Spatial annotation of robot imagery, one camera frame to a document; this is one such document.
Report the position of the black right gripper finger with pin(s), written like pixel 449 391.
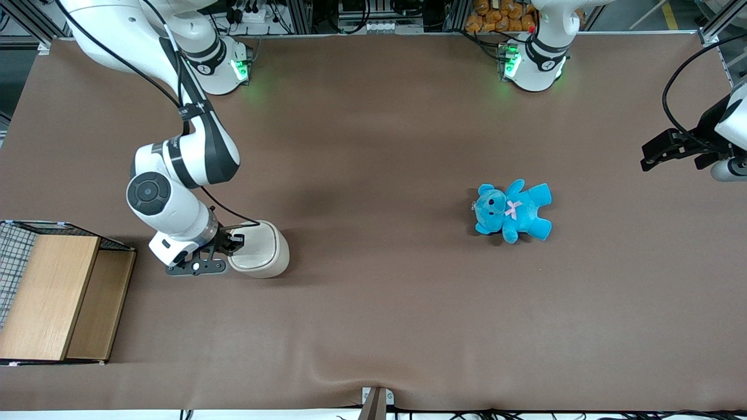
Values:
pixel 230 242
pixel 198 268

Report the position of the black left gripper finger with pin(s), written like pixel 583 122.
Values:
pixel 709 156
pixel 671 142

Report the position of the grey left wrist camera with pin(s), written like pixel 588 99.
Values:
pixel 729 170

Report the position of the orange plush items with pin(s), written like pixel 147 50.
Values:
pixel 496 16

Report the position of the white power strip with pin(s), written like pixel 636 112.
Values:
pixel 254 14

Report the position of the metal table edge bracket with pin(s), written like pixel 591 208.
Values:
pixel 376 402

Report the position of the wooden two-step shelf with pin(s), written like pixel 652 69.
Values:
pixel 52 291

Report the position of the white trash can with lid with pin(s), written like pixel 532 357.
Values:
pixel 268 251

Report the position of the blue teddy bear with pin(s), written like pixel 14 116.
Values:
pixel 516 210

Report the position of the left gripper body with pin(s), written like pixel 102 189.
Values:
pixel 704 129

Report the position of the aluminium frame post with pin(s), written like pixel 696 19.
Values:
pixel 721 20
pixel 35 20

